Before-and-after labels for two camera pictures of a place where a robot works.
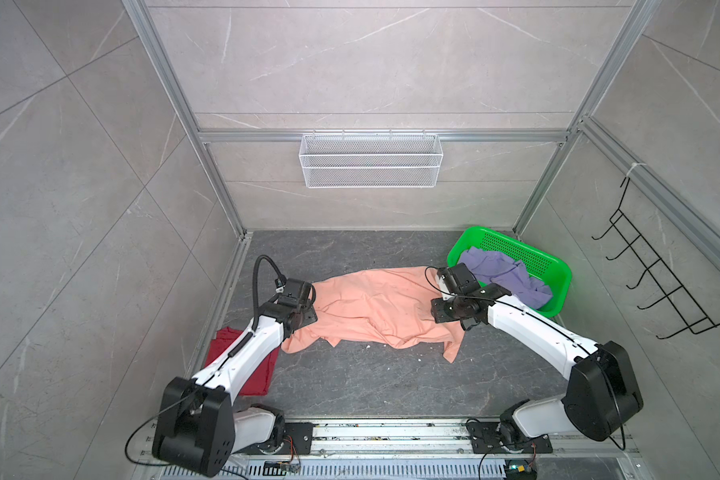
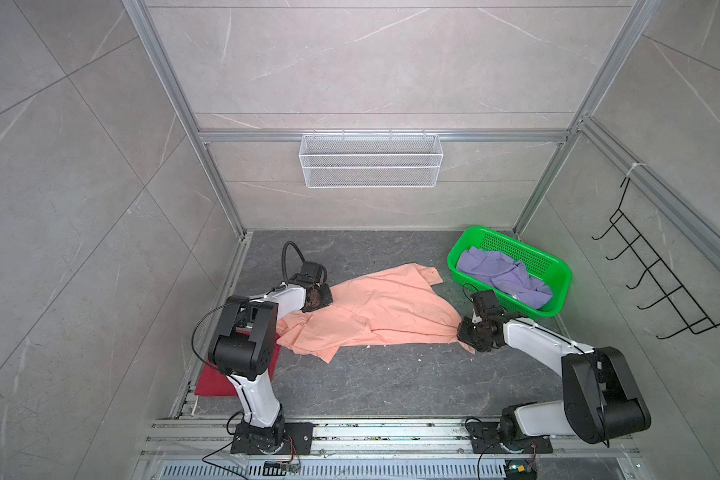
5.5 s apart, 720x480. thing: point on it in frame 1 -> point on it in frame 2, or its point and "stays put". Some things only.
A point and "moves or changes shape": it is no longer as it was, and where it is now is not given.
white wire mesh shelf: [370, 160] stays put
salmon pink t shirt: [380, 308] moves or changes shape
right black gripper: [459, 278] -> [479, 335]
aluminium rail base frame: [409, 450] stays put
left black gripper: [308, 305] -> [328, 296]
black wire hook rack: [654, 267] stays put
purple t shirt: [492, 267] stays put
